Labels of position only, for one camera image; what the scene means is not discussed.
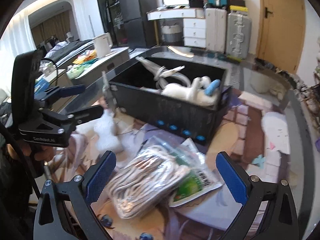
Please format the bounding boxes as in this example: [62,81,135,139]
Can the white foam sheet piece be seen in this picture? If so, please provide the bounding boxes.
[94,110,124,154]

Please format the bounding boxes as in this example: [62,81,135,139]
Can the large green medicine packet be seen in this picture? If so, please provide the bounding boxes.
[169,138,223,207]

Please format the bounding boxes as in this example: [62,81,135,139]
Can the bagged white rope bundle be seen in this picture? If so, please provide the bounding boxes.
[106,135,198,220]

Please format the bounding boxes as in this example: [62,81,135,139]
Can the white charging cable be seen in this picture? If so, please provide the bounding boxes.
[135,56,192,91]

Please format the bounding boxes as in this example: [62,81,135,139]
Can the white knotted soft toy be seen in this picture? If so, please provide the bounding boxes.
[161,76,221,107]

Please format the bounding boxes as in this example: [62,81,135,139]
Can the person left hand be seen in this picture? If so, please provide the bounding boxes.
[6,139,56,162]

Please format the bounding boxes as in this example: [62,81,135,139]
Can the grey side cabinet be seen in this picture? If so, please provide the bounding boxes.
[57,47,130,87]

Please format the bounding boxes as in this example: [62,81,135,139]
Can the white electric kettle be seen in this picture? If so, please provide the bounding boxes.
[93,33,113,58]

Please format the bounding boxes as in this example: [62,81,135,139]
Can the black refrigerator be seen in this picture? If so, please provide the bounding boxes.
[119,0,157,48]

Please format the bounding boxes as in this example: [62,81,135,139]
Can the black storage box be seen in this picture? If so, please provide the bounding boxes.
[109,59,232,145]

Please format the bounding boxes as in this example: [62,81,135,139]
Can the striped laundry basket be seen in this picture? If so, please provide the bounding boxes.
[161,25,182,43]

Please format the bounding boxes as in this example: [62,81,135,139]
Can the shoe rack with shoes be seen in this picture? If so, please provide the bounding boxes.
[292,52,319,134]

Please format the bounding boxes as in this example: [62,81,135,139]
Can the white trash bin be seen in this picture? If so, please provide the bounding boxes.
[249,71,273,94]

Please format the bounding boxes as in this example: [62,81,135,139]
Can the white drawer desk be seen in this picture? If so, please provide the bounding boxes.
[147,8,206,48]

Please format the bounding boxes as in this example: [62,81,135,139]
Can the white suitcase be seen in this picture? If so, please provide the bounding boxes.
[205,8,227,53]

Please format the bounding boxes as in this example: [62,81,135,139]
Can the silver suitcase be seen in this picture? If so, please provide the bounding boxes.
[226,11,252,59]

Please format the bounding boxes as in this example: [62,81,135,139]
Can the wooden door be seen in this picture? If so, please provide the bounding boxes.
[257,0,305,74]

